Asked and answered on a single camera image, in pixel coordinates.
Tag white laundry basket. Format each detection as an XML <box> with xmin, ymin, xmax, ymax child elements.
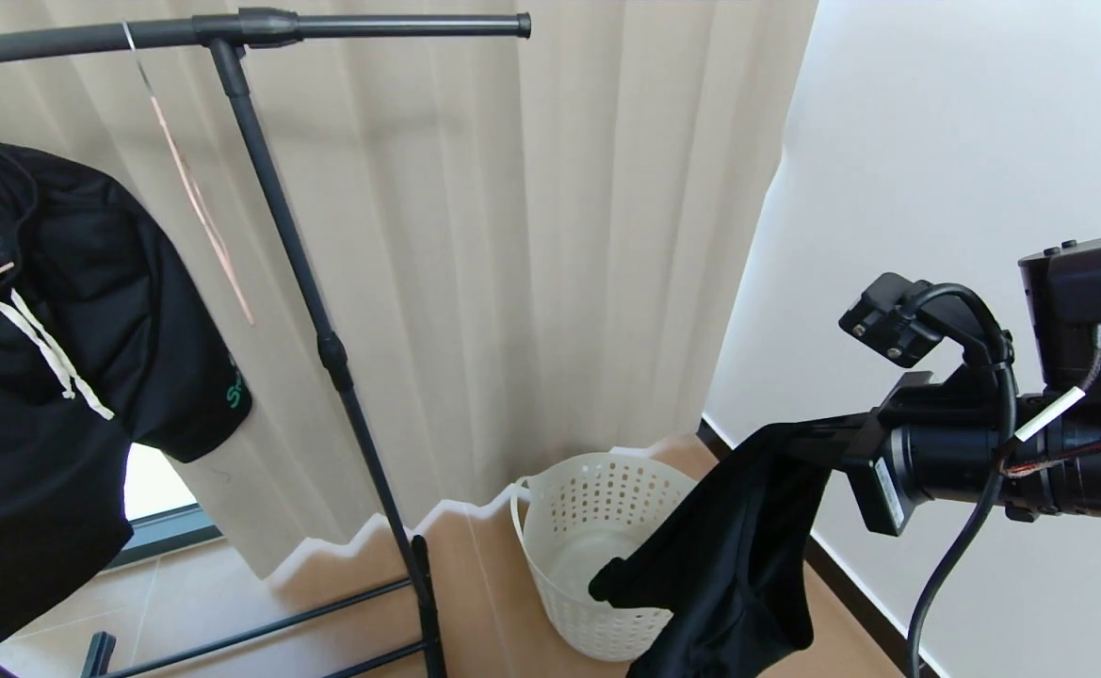
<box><xmin>510</xmin><ymin>452</ymin><xmax>702</xmax><ymax>662</ymax></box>

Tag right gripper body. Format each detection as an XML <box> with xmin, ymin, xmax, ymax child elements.
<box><xmin>840</xmin><ymin>371</ymin><xmax>1017</xmax><ymax>539</ymax></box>

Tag black clothes rack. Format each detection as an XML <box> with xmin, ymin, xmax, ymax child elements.
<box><xmin>0</xmin><ymin>8</ymin><xmax>532</xmax><ymax>678</ymax></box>

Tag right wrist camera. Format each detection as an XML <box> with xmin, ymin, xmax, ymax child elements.
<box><xmin>837</xmin><ymin>271</ymin><xmax>1017</xmax><ymax>420</ymax></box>

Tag black drawstring shorts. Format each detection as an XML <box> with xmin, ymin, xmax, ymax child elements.
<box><xmin>0</xmin><ymin>137</ymin><xmax>254</xmax><ymax>671</ymax></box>

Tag beige curtain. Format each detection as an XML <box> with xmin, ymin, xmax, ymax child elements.
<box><xmin>0</xmin><ymin>0</ymin><xmax>819</xmax><ymax>580</ymax></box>

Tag window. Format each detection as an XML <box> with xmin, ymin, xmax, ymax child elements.
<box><xmin>107</xmin><ymin>441</ymin><xmax>227</xmax><ymax>572</ymax></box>

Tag black garment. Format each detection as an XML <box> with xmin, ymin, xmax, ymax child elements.
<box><xmin>588</xmin><ymin>422</ymin><xmax>835</xmax><ymax>678</ymax></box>

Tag black cable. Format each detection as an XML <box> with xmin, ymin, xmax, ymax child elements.
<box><xmin>894</xmin><ymin>282</ymin><xmax>1022</xmax><ymax>678</ymax></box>

